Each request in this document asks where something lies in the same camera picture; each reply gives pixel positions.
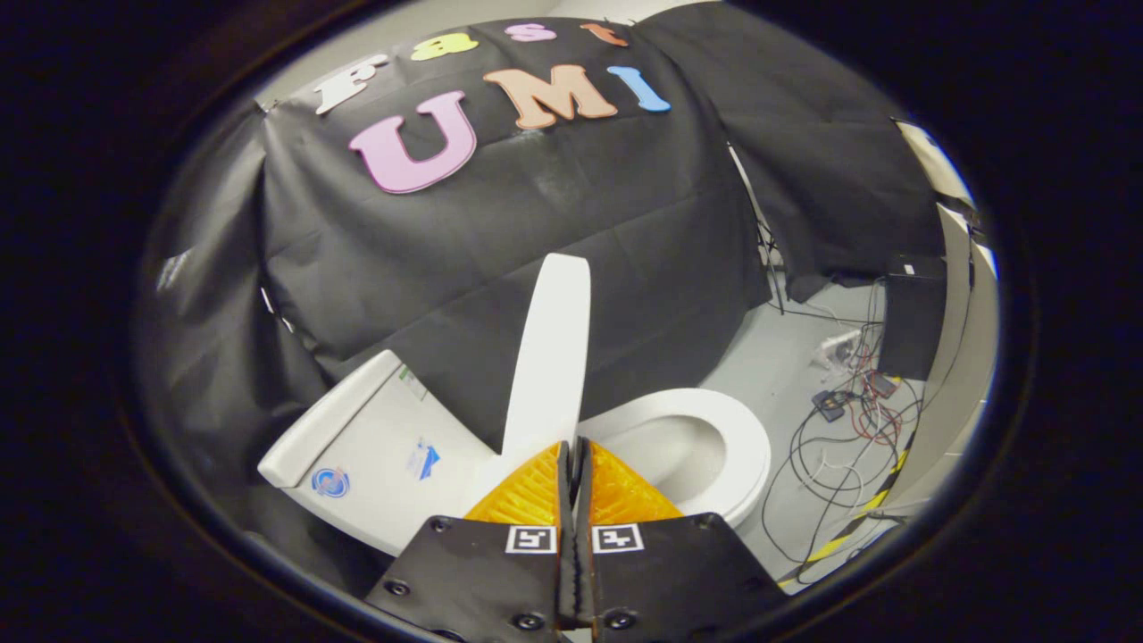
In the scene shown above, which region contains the yellow black striped floor strip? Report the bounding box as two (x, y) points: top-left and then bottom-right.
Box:
(775, 447), (916, 590)

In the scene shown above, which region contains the white toilet lid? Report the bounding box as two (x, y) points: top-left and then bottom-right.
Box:
(500, 253), (592, 465)

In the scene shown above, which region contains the white toilet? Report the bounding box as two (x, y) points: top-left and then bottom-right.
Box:
(257, 348), (773, 559)

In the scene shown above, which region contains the black box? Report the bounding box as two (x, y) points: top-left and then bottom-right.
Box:
(880, 255), (949, 383)

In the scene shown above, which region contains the black backdrop cloth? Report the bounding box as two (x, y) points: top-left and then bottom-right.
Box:
(134, 18), (947, 590)

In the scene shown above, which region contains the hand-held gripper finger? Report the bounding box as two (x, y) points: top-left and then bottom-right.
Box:
(364, 439), (574, 643)
(576, 436), (788, 643)

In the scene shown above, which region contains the tangle of floor cables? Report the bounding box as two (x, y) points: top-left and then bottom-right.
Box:
(759, 277), (974, 586)

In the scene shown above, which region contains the white toilet seat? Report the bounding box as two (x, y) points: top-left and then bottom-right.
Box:
(580, 387), (773, 528)

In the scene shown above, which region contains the white power strip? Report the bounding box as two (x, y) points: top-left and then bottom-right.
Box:
(820, 329), (865, 363)

